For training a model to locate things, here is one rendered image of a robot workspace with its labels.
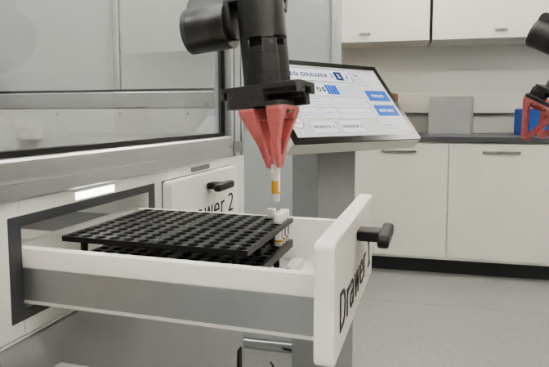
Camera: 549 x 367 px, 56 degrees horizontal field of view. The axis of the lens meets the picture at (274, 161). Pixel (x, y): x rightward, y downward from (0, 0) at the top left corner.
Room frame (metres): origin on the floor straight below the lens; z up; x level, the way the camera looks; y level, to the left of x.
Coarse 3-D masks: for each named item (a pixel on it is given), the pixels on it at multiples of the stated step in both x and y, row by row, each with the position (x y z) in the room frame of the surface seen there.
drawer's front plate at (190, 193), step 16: (192, 176) 0.90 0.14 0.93; (208, 176) 0.95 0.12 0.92; (224, 176) 1.02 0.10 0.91; (176, 192) 0.83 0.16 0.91; (192, 192) 0.89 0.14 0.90; (208, 192) 0.95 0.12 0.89; (224, 192) 1.02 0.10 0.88; (176, 208) 0.83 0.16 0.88; (192, 208) 0.89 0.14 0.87; (224, 208) 1.02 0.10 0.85
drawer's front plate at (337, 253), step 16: (352, 208) 0.59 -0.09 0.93; (368, 208) 0.66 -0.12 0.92; (336, 224) 0.50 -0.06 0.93; (352, 224) 0.52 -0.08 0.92; (368, 224) 0.66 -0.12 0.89; (320, 240) 0.43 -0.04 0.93; (336, 240) 0.44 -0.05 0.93; (352, 240) 0.52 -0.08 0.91; (320, 256) 0.43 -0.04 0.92; (336, 256) 0.43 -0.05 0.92; (352, 256) 0.52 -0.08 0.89; (320, 272) 0.43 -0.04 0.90; (336, 272) 0.43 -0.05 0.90; (352, 272) 0.52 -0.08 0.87; (368, 272) 0.67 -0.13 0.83; (320, 288) 0.43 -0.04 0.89; (336, 288) 0.43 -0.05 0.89; (320, 304) 0.43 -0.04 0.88; (336, 304) 0.43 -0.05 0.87; (352, 304) 0.53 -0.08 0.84; (320, 320) 0.43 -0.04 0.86; (336, 320) 0.43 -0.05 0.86; (320, 336) 0.43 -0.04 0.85; (336, 336) 0.43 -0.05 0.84; (320, 352) 0.43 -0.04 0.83; (336, 352) 0.44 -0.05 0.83
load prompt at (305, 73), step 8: (296, 72) 1.52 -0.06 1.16; (304, 72) 1.54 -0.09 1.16; (312, 72) 1.56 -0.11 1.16; (320, 72) 1.59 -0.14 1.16; (328, 72) 1.61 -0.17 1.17; (336, 72) 1.63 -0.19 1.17; (344, 72) 1.65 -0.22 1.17; (312, 80) 1.53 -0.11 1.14; (320, 80) 1.55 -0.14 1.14; (328, 80) 1.58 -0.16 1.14; (336, 80) 1.60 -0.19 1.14; (344, 80) 1.62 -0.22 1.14; (352, 80) 1.65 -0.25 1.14
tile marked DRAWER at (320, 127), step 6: (312, 120) 1.40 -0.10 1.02; (318, 120) 1.42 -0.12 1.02; (324, 120) 1.43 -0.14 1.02; (330, 120) 1.44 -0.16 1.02; (312, 126) 1.39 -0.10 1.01; (318, 126) 1.40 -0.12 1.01; (324, 126) 1.41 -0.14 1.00; (330, 126) 1.43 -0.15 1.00; (336, 126) 1.44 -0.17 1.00; (318, 132) 1.38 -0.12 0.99; (324, 132) 1.39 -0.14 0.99; (330, 132) 1.41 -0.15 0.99; (336, 132) 1.42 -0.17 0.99
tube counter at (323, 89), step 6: (318, 84) 1.53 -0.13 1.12; (324, 84) 1.55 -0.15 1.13; (330, 84) 1.57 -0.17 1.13; (336, 84) 1.58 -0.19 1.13; (318, 90) 1.51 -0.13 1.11; (324, 90) 1.53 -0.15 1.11; (330, 90) 1.55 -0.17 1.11; (336, 90) 1.56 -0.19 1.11; (342, 90) 1.58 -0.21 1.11; (348, 90) 1.60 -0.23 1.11; (354, 90) 1.61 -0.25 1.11
